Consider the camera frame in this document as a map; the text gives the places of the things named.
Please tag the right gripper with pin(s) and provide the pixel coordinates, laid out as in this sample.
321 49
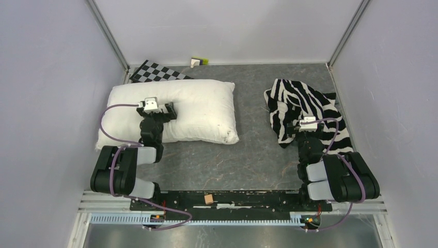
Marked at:
292 128

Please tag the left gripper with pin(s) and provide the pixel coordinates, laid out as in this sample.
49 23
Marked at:
170 115

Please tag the zebra striped pillowcase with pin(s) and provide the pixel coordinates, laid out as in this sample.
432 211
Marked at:
289 101

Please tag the white pillow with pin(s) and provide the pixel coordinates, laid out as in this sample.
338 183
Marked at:
205 112

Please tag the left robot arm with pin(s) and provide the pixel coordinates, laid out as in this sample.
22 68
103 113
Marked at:
115 169

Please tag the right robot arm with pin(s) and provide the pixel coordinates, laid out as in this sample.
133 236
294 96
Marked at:
330 177

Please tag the black white checkerboard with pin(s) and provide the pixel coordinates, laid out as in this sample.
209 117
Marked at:
149 71

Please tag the green white small block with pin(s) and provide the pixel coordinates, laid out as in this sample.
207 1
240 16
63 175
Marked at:
198 61

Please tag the light blue toothed strip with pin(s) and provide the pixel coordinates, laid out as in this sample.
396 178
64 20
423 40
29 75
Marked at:
146 219

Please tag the orange small cube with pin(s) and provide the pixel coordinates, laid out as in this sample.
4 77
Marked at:
208 199

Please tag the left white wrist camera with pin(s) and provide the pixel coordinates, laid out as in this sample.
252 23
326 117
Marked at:
150 104

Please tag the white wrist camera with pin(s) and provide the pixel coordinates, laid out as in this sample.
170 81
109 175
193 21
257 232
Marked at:
308 124
150 104

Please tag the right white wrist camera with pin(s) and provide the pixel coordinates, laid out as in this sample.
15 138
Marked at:
308 124

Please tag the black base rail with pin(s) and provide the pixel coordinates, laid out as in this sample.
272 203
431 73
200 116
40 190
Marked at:
237 204

